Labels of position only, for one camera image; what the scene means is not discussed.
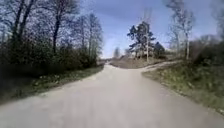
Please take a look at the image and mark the grass patch between paths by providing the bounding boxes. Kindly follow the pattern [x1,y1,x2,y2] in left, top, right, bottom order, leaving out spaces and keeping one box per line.
[109,57,168,70]

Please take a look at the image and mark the grey gravel path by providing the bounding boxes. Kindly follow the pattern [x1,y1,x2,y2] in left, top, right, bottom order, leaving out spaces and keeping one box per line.
[0,59,224,128]

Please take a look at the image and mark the dark pine tree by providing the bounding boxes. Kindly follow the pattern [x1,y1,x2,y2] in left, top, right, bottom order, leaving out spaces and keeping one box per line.
[126,21,166,60]

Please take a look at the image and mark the pale pole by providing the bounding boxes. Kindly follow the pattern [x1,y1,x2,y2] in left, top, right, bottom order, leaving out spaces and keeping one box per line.
[145,20,150,64]

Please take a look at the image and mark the grass verge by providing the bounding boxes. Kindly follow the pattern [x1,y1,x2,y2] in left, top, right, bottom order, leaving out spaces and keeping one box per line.
[141,61,224,116]
[0,63,106,105]

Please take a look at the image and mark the row of bare trees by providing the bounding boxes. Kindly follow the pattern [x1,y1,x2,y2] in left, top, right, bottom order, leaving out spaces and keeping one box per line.
[0,0,105,78]

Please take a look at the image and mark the pale birch tree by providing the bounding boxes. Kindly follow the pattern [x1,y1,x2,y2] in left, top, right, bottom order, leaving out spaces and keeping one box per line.
[164,0,196,62]

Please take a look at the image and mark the dark bushes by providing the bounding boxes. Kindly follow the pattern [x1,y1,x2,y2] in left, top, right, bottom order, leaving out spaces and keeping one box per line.
[189,34,224,67]

